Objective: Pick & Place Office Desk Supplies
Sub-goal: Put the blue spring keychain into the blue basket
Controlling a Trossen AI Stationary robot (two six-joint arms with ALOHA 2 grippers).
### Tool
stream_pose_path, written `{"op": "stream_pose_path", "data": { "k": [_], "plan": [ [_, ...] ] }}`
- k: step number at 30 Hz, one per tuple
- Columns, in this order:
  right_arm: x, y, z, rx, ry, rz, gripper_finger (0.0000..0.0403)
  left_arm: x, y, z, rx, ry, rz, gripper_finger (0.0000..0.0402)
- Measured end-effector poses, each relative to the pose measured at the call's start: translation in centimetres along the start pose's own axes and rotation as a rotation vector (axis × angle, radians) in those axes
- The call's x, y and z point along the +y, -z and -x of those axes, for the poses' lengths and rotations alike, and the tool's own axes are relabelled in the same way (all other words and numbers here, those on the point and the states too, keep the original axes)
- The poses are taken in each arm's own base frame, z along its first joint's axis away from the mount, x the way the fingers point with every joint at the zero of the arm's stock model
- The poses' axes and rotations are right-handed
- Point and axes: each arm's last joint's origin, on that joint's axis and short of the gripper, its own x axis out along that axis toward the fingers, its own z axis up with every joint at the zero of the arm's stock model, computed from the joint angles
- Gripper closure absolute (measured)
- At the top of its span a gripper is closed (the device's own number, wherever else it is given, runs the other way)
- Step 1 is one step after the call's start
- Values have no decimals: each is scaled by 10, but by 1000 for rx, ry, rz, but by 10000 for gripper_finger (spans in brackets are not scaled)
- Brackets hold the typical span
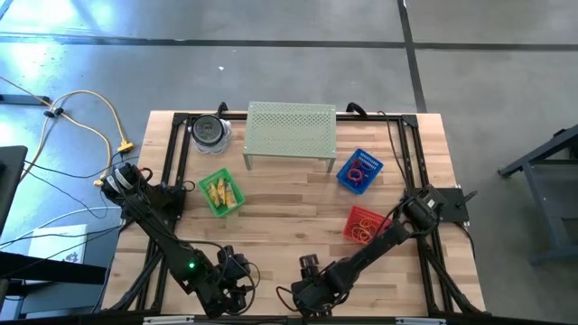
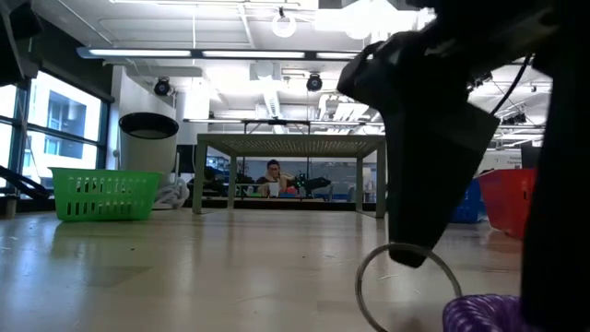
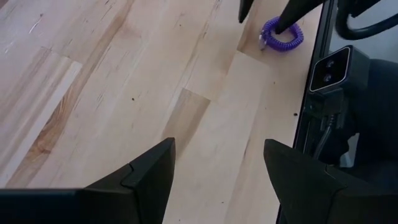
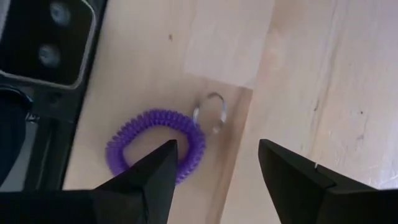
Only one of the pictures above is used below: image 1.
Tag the black aluminium table frame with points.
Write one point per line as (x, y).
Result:
(361, 117)

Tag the clear round lidded container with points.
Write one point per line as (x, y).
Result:
(228, 135)

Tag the black curved bracket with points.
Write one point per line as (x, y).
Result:
(221, 109)
(357, 108)

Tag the green plastic basket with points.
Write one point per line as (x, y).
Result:
(205, 180)

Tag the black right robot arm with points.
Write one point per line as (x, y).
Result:
(384, 241)

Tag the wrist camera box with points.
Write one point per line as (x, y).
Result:
(309, 262)
(227, 254)

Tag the white printed box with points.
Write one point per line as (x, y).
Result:
(54, 244)

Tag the red plastic basket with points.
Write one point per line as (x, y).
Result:
(352, 213)

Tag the dark grey cart frame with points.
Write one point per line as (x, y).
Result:
(544, 216)

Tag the white round bin black rim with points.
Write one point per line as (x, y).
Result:
(207, 130)

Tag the yellow crayon box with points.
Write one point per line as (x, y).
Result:
(230, 195)
(221, 192)

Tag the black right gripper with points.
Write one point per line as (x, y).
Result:
(316, 293)

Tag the black floor bar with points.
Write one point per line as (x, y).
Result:
(22, 99)

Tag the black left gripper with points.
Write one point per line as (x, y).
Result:
(237, 284)

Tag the silver table edge bracket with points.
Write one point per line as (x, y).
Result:
(169, 320)
(420, 321)

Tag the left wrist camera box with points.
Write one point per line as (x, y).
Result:
(227, 254)

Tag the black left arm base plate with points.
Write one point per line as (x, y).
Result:
(174, 203)

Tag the black desk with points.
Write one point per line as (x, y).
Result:
(11, 189)

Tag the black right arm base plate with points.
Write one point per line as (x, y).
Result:
(454, 207)

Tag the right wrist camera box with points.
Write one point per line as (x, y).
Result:
(309, 262)

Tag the black beam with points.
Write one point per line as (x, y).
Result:
(45, 271)

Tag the blue plastic basket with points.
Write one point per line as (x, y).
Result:
(375, 159)

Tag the green perforated metal shelf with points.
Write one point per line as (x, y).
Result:
(289, 128)

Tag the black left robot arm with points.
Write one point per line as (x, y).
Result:
(153, 225)

